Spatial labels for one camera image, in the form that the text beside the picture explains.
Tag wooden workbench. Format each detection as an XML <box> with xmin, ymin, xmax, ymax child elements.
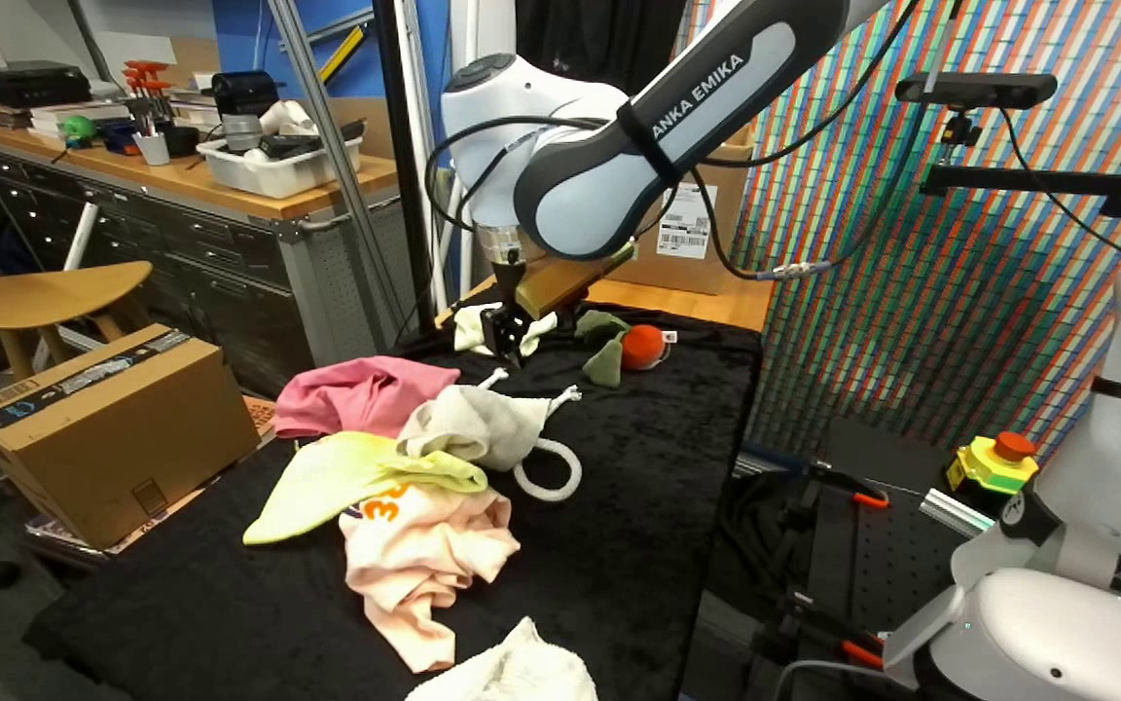
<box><xmin>0</xmin><ymin>98</ymin><xmax>426</xmax><ymax>359</ymax></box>

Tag black flat case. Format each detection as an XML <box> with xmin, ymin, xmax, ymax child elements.
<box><xmin>0</xmin><ymin>61</ymin><xmax>97</xmax><ymax>111</ymax></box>

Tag black curtain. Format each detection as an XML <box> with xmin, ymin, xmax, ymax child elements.
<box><xmin>514</xmin><ymin>0</ymin><xmax>721</xmax><ymax>102</ymax></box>

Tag black stereo camera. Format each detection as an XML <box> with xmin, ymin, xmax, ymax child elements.
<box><xmin>891</xmin><ymin>70</ymin><xmax>1064</xmax><ymax>149</ymax></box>

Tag wooden stool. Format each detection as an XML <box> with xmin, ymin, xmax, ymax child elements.
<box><xmin>0</xmin><ymin>256</ymin><xmax>160</xmax><ymax>383</ymax></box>

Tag orange black bar clamp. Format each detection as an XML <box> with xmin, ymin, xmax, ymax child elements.
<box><xmin>804</xmin><ymin>458</ymin><xmax>898</xmax><ymax>514</ymax></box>
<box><xmin>778</xmin><ymin>587</ymin><xmax>894</xmax><ymax>672</ymax></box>

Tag small red tool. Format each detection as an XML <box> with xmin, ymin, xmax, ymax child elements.
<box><xmin>125</xmin><ymin>58</ymin><xmax>183</xmax><ymax>105</ymax></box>

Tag orange turnip plushie green leaves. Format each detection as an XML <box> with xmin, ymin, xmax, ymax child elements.
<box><xmin>571</xmin><ymin>309</ymin><xmax>684</xmax><ymax>389</ymax></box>

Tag yellow green towel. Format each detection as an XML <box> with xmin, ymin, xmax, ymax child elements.
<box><xmin>237</xmin><ymin>429</ymin><xmax>494</xmax><ymax>548</ymax></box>

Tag white towel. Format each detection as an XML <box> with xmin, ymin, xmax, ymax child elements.
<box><xmin>400</xmin><ymin>613</ymin><xmax>602</xmax><ymax>701</ymax></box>
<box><xmin>397</xmin><ymin>383</ymin><xmax>560</xmax><ymax>474</ymax></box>

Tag tan wrist camera mount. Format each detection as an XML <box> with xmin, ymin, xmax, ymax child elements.
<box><xmin>505</xmin><ymin>237</ymin><xmax>641</xmax><ymax>319</ymax></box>

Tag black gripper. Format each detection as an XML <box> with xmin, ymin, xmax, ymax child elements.
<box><xmin>477</xmin><ymin>261</ymin><xmax>548</xmax><ymax>371</ymax></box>

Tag pink shirt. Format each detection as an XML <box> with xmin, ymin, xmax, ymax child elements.
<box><xmin>269</xmin><ymin>350</ymin><xmax>463</xmax><ymax>444</ymax></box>

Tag small white cup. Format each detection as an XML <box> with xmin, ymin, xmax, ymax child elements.
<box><xmin>131</xmin><ymin>128</ymin><xmax>175</xmax><ymax>172</ymax></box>

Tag black velvet tablecloth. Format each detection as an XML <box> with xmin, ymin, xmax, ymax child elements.
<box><xmin>21</xmin><ymin>287</ymin><xmax>767</xmax><ymax>701</ymax></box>

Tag cardboard box black tape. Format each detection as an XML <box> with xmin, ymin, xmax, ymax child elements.
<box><xmin>0</xmin><ymin>319</ymin><xmax>265</xmax><ymax>554</ymax></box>

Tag light wood side table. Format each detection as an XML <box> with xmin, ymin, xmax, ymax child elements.
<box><xmin>436</xmin><ymin>266</ymin><xmax>778</xmax><ymax>340</ymax></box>

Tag black lidded jar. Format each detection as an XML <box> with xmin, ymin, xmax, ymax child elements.
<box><xmin>211</xmin><ymin>70</ymin><xmax>285</xmax><ymax>143</ymax></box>

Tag aluminium strut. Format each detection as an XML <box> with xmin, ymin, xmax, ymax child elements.
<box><xmin>265</xmin><ymin>0</ymin><xmax>419</xmax><ymax>348</ymax></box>

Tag yellow handled tool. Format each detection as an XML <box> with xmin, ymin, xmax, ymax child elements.
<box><xmin>318</xmin><ymin>26</ymin><xmax>372</xmax><ymax>93</ymax></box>

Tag white plastic tub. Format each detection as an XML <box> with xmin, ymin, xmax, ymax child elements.
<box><xmin>196</xmin><ymin>121</ymin><xmax>370</xmax><ymax>206</ymax></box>

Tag peach shirt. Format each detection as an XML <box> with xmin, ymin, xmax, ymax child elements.
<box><xmin>336</xmin><ymin>481</ymin><xmax>524</xmax><ymax>676</ymax></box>

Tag black camera mount frame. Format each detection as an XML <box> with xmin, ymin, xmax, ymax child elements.
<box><xmin>919</xmin><ymin>150</ymin><xmax>1121</xmax><ymax>226</ymax></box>

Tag silver metal bar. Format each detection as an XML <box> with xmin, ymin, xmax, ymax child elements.
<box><xmin>919</xmin><ymin>481</ymin><xmax>999</xmax><ymax>536</ymax></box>

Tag multicolour patterned backdrop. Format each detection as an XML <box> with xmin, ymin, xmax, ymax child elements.
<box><xmin>660</xmin><ymin>0</ymin><xmax>1121</xmax><ymax>462</ymax></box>

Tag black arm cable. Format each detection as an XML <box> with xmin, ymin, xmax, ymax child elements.
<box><xmin>419</xmin><ymin>0</ymin><xmax>967</xmax><ymax>284</ymax></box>

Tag black vertical pole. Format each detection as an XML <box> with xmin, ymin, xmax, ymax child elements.
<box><xmin>372</xmin><ymin>0</ymin><xmax>441</xmax><ymax>344</ymax></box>

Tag yellow red emergency stop button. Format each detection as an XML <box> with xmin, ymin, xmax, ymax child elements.
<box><xmin>947</xmin><ymin>423</ymin><xmax>1043</xmax><ymax>497</ymax></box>

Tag black optical breadboard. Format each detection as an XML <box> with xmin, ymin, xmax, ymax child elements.
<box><xmin>797</xmin><ymin>420</ymin><xmax>981</xmax><ymax>664</ymax></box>

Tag cardboard box white label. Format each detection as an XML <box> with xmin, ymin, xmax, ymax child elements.
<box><xmin>614</xmin><ymin>121</ymin><xmax>756</xmax><ymax>294</ymax></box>

